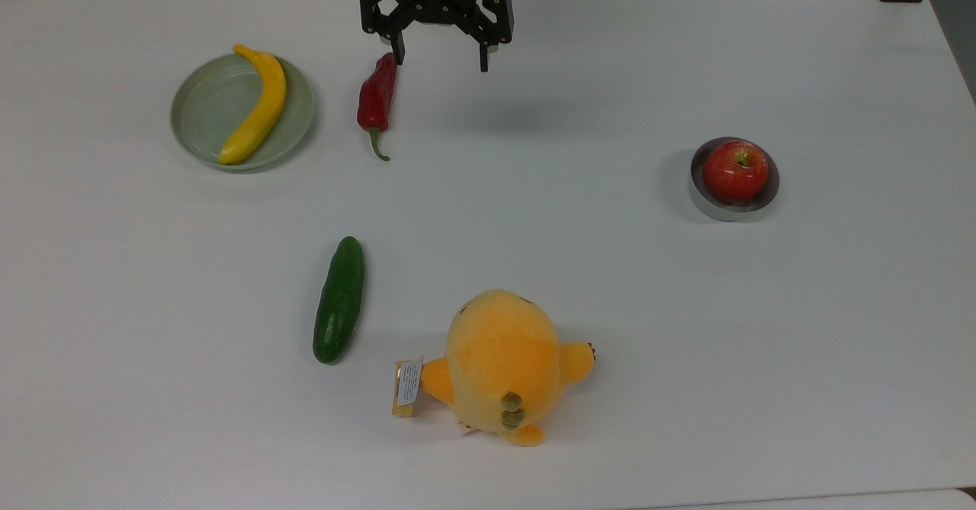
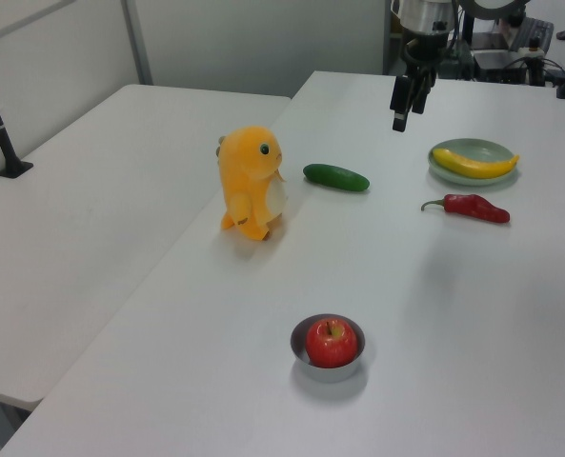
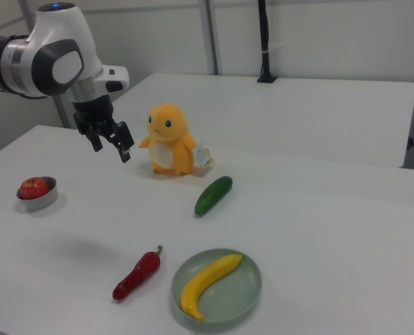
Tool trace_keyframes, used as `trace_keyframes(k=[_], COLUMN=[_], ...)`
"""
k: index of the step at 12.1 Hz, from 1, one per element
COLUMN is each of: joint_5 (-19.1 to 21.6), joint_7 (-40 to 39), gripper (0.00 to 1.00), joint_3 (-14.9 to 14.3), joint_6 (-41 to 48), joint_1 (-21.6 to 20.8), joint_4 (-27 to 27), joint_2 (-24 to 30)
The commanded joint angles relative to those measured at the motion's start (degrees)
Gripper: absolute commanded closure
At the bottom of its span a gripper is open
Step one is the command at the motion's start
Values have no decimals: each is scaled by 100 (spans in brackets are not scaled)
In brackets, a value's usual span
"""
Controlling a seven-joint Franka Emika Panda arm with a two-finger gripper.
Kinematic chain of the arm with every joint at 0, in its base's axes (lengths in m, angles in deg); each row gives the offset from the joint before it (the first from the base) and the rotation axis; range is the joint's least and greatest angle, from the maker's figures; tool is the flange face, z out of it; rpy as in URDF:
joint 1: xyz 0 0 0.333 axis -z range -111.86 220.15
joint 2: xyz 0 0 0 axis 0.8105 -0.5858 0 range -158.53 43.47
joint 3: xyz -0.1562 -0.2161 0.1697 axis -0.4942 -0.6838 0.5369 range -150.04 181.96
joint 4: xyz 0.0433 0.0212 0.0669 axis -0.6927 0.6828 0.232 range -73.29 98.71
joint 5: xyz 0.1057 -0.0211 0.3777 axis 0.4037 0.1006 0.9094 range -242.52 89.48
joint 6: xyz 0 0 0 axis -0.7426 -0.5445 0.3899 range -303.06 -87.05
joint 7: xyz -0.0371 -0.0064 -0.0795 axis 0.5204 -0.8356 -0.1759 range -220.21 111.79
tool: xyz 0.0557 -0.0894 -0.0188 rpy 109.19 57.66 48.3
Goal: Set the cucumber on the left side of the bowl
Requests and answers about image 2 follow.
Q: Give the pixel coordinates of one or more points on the black electronics box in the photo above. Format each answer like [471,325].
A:
[456,62]

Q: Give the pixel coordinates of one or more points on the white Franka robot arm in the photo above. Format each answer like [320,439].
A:
[425,16]

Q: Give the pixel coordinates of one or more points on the grey topped flat device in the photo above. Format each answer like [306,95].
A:
[498,59]

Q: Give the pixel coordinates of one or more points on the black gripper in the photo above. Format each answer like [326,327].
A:
[425,50]

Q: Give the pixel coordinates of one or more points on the small metal bowl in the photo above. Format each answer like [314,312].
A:
[329,373]

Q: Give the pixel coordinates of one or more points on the yellow banana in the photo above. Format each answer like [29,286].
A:
[472,165]

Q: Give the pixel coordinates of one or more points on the black monitor stand pole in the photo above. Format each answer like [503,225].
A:
[468,31]

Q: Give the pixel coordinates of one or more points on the pale green plate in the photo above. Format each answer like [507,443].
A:
[472,180]

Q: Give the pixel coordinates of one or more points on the emergency stop button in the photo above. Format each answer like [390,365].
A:
[532,46]

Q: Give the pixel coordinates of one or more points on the green cucumber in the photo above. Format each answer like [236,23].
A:
[336,177]

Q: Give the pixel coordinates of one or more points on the red apple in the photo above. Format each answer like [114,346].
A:
[331,343]

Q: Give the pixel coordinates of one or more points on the red chili pepper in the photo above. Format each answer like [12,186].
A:
[472,207]

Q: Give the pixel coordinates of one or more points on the orange plush toy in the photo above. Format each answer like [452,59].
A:
[251,183]

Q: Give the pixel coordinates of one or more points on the black keyboard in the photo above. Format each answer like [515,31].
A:
[534,33]

